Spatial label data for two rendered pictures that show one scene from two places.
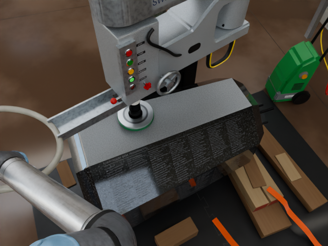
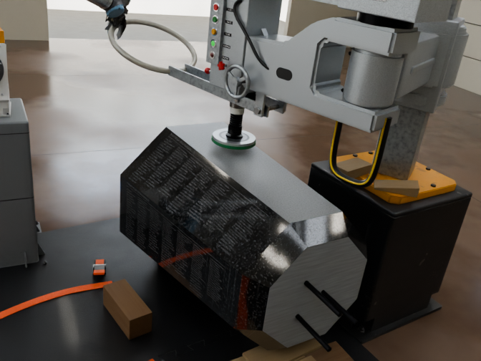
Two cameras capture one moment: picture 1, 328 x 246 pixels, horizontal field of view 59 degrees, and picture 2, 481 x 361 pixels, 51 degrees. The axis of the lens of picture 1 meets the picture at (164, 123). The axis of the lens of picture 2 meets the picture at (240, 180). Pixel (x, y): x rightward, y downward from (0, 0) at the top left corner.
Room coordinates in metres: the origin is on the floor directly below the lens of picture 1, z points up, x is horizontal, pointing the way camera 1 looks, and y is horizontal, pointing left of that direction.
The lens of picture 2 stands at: (0.66, -2.12, 1.77)
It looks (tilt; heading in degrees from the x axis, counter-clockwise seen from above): 25 degrees down; 79
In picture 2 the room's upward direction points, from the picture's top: 7 degrees clockwise
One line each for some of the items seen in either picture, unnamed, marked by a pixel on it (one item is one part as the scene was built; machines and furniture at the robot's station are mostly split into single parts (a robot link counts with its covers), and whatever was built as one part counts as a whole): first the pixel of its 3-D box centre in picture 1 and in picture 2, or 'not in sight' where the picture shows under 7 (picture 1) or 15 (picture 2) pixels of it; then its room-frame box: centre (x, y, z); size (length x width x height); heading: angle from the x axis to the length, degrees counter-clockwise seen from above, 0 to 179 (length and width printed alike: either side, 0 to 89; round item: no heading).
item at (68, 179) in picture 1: (65, 174); not in sight; (1.06, 0.82, 0.02); 0.25 x 0.10 x 0.01; 31
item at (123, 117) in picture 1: (135, 113); (234, 137); (1.05, 0.17, 0.90); 0.21 x 0.21 x 0.01
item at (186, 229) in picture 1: (176, 235); (127, 308); (0.56, -0.10, 0.07); 0.30 x 0.12 x 0.12; 119
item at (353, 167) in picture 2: not in sight; (351, 168); (1.64, 0.07, 0.81); 0.20 x 0.10 x 0.05; 32
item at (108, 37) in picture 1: (143, 50); (257, 49); (1.10, 0.11, 1.35); 0.36 x 0.22 x 0.45; 128
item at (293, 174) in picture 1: (287, 166); not in sight; (1.13, -1.05, 0.09); 0.25 x 0.10 x 0.01; 20
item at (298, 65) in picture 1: (299, 61); not in sight; (2.03, -1.24, 0.43); 0.35 x 0.35 x 0.87; 9
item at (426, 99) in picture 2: not in sight; (421, 60); (1.89, 0.13, 1.36); 0.35 x 0.35 x 0.41
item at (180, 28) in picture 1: (194, 30); (311, 69); (1.28, -0.15, 1.33); 0.74 x 0.23 x 0.49; 128
